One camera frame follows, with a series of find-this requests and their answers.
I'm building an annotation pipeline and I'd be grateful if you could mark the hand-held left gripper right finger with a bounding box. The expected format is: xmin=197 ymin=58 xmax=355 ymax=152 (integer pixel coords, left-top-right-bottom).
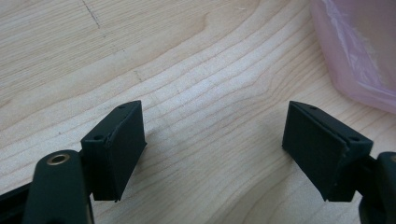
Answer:
xmin=281 ymin=100 xmax=375 ymax=203

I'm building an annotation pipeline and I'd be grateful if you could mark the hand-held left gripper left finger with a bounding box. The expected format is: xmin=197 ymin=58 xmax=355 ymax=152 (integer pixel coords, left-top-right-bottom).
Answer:
xmin=80 ymin=99 xmax=148 ymax=203

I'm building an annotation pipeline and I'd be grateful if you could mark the pink plastic bag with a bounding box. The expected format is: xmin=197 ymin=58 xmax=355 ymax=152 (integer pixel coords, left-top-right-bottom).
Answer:
xmin=309 ymin=0 xmax=396 ymax=115

